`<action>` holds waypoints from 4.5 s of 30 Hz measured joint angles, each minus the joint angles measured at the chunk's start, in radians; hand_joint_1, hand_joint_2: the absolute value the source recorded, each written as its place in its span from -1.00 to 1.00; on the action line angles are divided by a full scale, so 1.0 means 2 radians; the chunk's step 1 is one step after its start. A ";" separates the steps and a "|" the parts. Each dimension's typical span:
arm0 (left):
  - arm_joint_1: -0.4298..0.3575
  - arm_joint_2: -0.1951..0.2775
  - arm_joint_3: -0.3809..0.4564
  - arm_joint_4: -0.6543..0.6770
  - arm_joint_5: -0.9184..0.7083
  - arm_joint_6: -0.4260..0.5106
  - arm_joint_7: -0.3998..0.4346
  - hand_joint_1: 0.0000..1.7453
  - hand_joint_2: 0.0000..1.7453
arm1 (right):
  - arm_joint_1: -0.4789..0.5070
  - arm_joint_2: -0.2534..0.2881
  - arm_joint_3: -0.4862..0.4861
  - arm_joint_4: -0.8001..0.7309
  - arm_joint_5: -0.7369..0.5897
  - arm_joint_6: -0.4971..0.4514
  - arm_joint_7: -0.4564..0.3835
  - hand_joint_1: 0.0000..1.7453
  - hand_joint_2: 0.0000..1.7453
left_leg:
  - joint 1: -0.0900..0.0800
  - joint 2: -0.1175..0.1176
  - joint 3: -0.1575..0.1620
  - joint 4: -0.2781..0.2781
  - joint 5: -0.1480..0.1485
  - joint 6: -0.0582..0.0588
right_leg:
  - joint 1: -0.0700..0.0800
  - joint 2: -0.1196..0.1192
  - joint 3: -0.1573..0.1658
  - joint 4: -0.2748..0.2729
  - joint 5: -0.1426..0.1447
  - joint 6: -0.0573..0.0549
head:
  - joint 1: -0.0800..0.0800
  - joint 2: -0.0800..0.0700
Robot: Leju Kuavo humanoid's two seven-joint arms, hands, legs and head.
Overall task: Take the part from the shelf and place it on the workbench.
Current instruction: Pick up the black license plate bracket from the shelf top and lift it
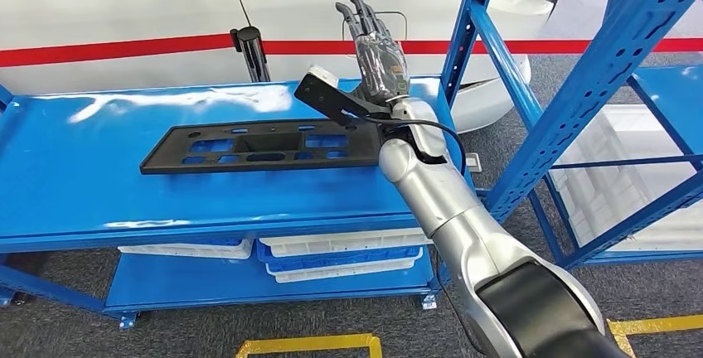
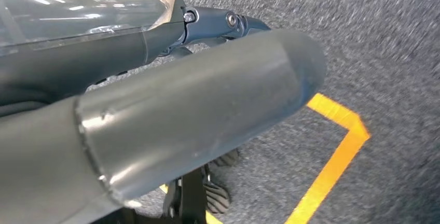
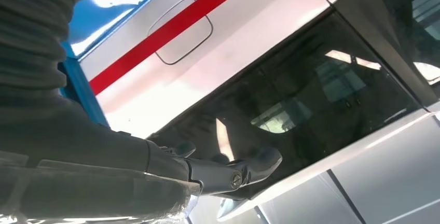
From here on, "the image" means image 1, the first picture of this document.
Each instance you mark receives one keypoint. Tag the black plastic panel part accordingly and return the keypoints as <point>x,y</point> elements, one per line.
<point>165,160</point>

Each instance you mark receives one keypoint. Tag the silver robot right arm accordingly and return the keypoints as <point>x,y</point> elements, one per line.
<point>450,202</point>

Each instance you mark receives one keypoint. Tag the blue metal shelf rack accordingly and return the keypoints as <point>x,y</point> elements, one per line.
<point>670,92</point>
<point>110,191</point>

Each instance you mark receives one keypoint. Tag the white floor socket plate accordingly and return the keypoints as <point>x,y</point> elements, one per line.
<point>473,163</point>

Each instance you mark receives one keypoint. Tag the yellow floor tape square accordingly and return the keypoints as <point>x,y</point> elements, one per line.
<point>307,343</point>
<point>659,325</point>

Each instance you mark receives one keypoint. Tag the red barrier belt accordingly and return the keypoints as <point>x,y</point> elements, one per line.
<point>110,51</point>

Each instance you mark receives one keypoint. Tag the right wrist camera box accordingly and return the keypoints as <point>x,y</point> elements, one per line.
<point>329,97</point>

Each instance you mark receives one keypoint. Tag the chrome stanchion post black top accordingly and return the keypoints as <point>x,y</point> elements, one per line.
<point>252,53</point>

